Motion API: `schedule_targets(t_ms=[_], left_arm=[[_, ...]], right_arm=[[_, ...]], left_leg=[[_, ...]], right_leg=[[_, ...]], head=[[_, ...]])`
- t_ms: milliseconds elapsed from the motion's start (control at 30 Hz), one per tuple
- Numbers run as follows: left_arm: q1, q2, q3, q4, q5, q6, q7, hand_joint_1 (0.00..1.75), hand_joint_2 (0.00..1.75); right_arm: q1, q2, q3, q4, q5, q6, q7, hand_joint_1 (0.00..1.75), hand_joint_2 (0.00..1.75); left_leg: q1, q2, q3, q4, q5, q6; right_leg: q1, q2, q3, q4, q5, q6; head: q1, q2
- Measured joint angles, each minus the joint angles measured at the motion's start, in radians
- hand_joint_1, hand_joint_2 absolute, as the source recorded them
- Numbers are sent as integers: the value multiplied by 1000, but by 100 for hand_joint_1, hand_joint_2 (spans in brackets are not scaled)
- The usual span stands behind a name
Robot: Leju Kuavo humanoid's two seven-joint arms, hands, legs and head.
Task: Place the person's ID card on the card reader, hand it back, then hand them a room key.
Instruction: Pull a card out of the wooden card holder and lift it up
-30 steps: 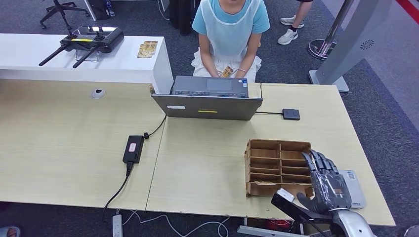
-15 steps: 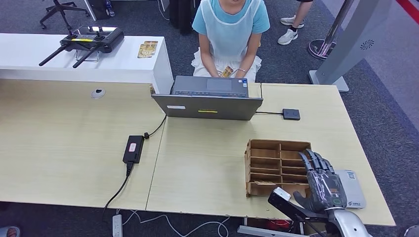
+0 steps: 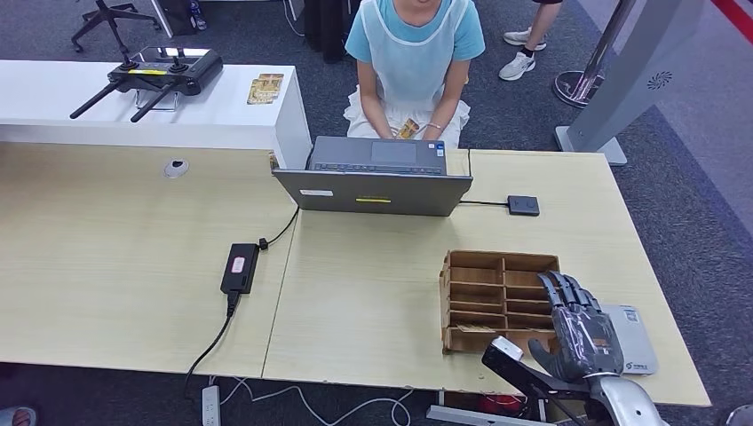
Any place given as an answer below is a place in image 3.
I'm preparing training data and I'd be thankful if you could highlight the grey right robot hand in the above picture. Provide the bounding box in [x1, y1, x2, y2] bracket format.
[527, 271, 625, 384]

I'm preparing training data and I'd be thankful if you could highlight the white power strip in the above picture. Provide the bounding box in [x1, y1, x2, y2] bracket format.
[201, 384, 222, 426]

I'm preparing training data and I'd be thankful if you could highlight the red object under desk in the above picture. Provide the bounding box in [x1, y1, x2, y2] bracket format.
[477, 395, 529, 415]

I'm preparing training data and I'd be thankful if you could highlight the black office chair base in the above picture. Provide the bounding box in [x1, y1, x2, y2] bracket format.
[70, 0, 162, 54]

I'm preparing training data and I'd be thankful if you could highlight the white counter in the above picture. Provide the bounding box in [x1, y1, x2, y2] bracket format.
[0, 59, 313, 170]

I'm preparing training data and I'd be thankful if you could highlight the white desk frame bar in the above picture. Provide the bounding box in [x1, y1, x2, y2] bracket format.
[426, 390, 551, 426]

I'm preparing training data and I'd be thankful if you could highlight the person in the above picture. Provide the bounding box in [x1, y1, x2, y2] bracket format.
[343, 0, 487, 149]

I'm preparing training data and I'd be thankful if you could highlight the black adapter output cable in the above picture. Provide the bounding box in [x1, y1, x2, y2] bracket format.
[257, 205, 301, 251]

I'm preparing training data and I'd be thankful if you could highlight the black mains power cord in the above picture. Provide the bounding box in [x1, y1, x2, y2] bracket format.
[182, 290, 242, 401]

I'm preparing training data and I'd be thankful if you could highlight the white floor cable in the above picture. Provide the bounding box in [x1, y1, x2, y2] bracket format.
[209, 375, 414, 426]

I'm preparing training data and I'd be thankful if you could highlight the white card reader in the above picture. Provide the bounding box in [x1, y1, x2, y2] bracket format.
[599, 304, 659, 376]

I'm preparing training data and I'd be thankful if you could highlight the metal stanchion post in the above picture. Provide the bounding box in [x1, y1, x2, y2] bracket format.
[552, 0, 638, 110]

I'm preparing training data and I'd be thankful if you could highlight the black computer tower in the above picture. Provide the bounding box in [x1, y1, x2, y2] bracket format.
[149, 0, 208, 37]

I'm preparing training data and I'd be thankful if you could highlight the metal wire controller stand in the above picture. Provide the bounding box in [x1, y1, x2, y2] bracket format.
[135, 88, 180, 113]

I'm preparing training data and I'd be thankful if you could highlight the bystander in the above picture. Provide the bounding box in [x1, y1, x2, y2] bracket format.
[498, 0, 564, 83]

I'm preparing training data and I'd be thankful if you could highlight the black fabric-covered object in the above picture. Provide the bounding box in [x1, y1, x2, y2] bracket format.
[301, 0, 353, 66]

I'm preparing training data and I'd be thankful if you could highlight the grey kiosk stand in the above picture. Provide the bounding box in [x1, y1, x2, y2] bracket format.
[553, 0, 707, 168]

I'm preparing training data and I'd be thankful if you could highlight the small black square device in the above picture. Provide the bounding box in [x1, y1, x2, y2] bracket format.
[507, 194, 541, 217]

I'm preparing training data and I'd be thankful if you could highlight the person's foot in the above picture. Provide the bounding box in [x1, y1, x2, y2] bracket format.
[0, 406, 37, 426]

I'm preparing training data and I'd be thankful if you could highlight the black power adapter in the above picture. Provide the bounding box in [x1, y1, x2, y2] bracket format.
[220, 242, 260, 296]

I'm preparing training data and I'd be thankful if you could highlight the wooden card organizer box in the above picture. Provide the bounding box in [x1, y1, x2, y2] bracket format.
[439, 249, 562, 357]

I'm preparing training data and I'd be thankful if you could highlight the grey laptop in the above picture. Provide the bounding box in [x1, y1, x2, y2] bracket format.
[271, 136, 474, 218]

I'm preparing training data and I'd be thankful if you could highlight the gold card stack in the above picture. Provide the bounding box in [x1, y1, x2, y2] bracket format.
[247, 73, 286, 107]

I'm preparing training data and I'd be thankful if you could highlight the black remote controller with antennas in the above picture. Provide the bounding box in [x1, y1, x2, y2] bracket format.
[69, 46, 226, 123]

